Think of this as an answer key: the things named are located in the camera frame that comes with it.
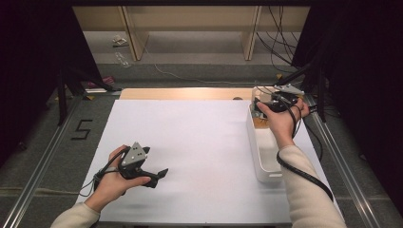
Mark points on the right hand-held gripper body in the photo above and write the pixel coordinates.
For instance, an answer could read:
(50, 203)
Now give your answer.
(285, 98)

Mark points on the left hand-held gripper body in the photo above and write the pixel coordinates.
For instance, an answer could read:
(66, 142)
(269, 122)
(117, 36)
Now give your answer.
(134, 156)

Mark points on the white plastic storage bin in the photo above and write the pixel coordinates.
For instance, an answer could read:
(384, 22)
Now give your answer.
(266, 152)

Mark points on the person's right hand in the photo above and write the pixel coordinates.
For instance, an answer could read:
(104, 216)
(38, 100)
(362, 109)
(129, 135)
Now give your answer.
(283, 126)

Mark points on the person's left hand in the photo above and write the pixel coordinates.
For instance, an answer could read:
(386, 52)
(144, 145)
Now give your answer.
(111, 186)

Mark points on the black metal stand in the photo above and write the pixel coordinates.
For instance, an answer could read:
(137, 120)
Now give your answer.
(321, 98)
(61, 101)

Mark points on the white table mat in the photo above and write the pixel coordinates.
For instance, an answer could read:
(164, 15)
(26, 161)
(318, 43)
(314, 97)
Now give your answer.
(190, 142)

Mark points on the light wooden table edge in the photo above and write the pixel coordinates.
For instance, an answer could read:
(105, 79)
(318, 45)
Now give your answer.
(190, 94)

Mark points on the white flat booklet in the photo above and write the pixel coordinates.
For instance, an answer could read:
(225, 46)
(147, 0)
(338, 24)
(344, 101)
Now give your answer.
(95, 90)

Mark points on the black curtain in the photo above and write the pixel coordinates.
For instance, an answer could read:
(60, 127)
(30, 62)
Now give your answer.
(364, 79)
(31, 63)

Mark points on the pink packet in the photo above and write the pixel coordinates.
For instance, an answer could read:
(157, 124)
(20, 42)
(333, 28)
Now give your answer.
(100, 82)

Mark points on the clear plastic bottle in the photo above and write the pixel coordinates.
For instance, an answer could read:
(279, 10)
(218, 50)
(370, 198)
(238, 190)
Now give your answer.
(122, 59)

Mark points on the beige wooden shelf unit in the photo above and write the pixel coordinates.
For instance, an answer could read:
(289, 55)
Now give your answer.
(190, 19)

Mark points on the crumpled paper scrap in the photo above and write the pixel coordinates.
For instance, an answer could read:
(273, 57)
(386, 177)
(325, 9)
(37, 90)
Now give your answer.
(119, 40)

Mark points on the aluminium floor rail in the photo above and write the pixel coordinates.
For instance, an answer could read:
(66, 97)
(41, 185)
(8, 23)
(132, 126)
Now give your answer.
(345, 171)
(38, 177)

